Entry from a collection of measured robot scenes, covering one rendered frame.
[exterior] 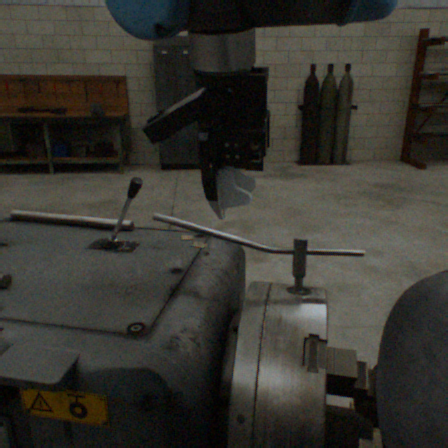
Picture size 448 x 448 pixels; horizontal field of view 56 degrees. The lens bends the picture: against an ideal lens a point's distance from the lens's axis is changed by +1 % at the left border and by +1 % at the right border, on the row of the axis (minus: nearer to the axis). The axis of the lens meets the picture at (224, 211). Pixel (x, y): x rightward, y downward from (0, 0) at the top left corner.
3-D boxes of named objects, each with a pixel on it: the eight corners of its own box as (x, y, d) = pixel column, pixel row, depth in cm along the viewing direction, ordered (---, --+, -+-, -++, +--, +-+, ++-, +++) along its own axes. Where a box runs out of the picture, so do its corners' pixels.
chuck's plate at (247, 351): (222, 544, 59) (231, 323, 54) (253, 405, 89) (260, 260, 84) (247, 550, 58) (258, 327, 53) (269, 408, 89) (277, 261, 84)
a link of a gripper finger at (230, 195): (251, 233, 58) (249, 173, 52) (209, 229, 59) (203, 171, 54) (254, 220, 60) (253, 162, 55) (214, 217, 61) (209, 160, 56)
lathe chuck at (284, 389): (247, 550, 58) (258, 327, 53) (270, 408, 89) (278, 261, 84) (315, 566, 56) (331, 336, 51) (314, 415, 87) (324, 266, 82)
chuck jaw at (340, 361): (301, 394, 66) (303, 371, 56) (303, 361, 69) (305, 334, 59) (376, 406, 64) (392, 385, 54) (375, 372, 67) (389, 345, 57)
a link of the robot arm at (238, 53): (178, 35, 44) (198, 20, 51) (183, 80, 47) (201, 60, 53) (250, 34, 43) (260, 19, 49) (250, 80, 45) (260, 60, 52)
